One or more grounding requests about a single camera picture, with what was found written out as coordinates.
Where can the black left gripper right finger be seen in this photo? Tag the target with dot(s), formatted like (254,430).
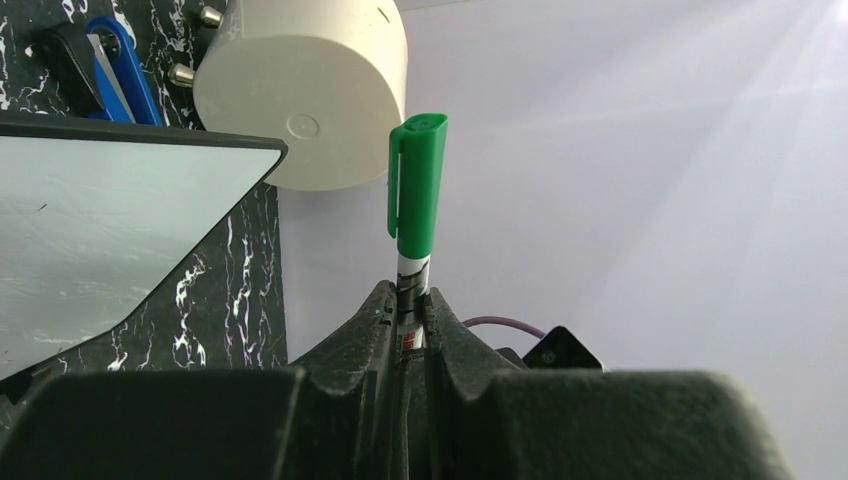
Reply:
(490,419)

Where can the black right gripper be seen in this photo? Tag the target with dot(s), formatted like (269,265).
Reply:
(555,349)

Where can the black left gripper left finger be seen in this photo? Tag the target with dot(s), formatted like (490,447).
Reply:
(325,416)

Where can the green marker cap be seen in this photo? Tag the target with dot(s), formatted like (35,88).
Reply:
(416,158)

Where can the white whiteboard black frame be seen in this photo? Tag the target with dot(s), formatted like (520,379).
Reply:
(96,214)

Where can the white marker pen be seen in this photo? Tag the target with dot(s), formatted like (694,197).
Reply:
(412,288)

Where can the cream cylindrical container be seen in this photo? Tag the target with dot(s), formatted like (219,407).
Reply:
(327,77)

